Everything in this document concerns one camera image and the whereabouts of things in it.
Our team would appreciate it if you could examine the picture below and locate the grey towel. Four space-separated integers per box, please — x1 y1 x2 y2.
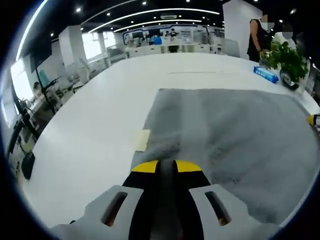
131 87 320 226

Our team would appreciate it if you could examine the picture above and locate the blue wet wipes packet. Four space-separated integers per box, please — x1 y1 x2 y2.
252 65 280 84

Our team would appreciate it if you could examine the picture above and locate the black monitor on stand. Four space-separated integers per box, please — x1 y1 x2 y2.
29 44 63 115

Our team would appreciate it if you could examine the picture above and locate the black bag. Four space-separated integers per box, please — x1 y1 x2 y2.
21 151 36 180

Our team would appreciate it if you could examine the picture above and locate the black and grey headset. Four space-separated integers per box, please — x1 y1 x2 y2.
279 68 300 91

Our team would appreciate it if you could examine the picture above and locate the green leafy plant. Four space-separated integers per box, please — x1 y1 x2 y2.
259 39 310 82

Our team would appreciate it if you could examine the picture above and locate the clear glass vase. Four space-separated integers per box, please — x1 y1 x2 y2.
297 73 308 95

